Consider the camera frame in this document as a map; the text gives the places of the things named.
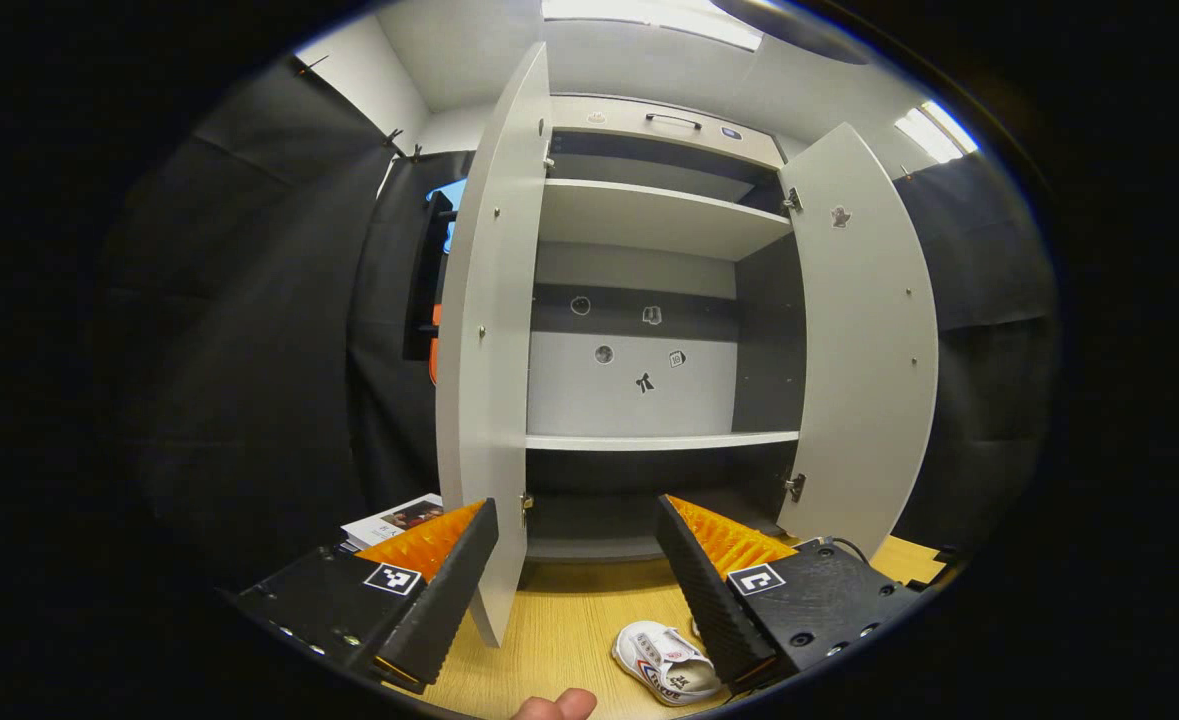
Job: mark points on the white cover book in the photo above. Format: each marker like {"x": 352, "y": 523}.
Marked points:
{"x": 389, "y": 522}

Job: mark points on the grey cabinet drawer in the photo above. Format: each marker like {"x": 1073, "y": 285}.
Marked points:
{"x": 624, "y": 125}

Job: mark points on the black backdrop cloth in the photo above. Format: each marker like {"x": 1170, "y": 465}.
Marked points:
{"x": 249, "y": 350}

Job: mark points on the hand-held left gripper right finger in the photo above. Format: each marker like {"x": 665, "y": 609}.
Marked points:
{"x": 714, "y": 600}

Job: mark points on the grey cabinet door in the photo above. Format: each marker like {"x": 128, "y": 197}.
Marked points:
{"x": 494, "y": 350}
{"x": 864, "y": 380}

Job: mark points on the grey shoe cabinet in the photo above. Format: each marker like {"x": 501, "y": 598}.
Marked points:
{"x": 639, "y": 400}

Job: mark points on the large ceiling light panel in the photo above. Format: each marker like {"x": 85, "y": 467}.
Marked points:
{"x": 649, "y": 18}

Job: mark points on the small ceiling light panel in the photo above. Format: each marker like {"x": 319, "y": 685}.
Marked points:
{"x": 934, "y": 132}

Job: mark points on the white shoe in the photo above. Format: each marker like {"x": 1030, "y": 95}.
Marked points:
{"x": 664, "y": 660}

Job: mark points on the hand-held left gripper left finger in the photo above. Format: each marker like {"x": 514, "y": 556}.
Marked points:
{"x": 444, "y": 600}

